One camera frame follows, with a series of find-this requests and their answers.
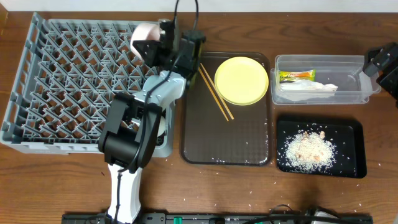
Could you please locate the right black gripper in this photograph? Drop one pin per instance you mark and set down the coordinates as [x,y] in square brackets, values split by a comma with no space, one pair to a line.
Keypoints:
[390,55]

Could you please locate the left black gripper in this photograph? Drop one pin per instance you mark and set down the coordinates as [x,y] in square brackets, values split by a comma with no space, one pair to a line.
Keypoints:
[152,50]

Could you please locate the white bowl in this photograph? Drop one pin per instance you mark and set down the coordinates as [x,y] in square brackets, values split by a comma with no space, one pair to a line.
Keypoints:
[144,31]

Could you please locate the wooden chopstick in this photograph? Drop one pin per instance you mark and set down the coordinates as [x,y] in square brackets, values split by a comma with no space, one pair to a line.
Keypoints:
[214,96]
[218,95]

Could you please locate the white paper cup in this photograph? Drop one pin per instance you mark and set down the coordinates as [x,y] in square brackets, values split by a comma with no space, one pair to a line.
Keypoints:
[162,126]

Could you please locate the white napkin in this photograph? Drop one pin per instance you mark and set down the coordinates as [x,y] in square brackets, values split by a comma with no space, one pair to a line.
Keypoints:
[305,89]

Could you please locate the green yellow snack wrapper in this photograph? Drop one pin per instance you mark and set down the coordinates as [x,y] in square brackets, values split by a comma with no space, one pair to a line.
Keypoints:
[296,76]

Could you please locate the yellow plastic plate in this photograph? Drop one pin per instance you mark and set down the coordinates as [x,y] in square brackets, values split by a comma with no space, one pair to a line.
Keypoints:
[241,81]

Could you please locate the rice and food scraps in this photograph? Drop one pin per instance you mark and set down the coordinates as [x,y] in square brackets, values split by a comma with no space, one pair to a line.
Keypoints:
[309,152]

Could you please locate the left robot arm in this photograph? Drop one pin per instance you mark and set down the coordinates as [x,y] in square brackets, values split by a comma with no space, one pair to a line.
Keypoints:
[130,134]

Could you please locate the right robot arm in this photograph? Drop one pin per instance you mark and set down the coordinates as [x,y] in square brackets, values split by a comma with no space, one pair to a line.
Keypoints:
[388,79]

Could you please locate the black waste tray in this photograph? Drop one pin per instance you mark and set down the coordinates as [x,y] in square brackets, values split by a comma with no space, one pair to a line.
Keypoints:
[346,134]

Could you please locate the grey plastic dishwasher rack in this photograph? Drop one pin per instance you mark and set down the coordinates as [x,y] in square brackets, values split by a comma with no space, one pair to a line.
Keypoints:
[68,74]

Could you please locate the clear plastic waste bin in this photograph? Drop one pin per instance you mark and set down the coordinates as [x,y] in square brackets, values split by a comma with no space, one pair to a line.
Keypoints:
[343,71]

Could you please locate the dark brown serving tray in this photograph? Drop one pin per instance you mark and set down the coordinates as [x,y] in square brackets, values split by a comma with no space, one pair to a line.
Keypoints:
[208,137]

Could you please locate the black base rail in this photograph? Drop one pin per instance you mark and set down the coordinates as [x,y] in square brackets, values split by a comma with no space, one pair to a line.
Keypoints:
[161,218]

